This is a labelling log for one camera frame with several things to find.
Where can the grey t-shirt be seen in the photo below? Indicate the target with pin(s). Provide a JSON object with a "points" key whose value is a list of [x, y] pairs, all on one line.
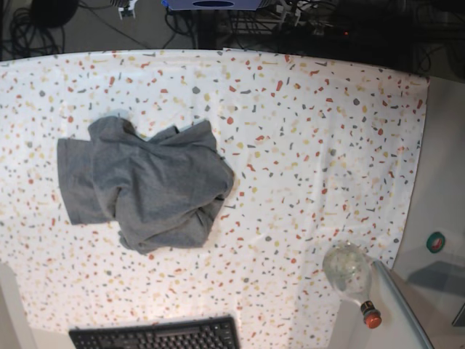
{"points": [[163, 192]]}

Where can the terrazzo patterned tablecloth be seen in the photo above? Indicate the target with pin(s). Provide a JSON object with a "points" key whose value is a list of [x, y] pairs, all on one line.
{"points": [[322, 150]]}

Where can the clear bottle with orange cap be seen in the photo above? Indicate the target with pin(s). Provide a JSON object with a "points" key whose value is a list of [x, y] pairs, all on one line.
{"points": [[349, 272]]}

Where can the black computer keyboard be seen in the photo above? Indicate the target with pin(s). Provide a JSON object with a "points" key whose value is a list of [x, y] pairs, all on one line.
{"points": [[218, 332]]}

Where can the blue box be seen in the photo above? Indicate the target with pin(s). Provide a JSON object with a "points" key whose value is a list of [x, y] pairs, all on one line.
{"points": [[248, 5]]}

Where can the green tape roll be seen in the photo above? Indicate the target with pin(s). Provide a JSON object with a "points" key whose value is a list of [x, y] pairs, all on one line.
{"points": [[436, 242]]}

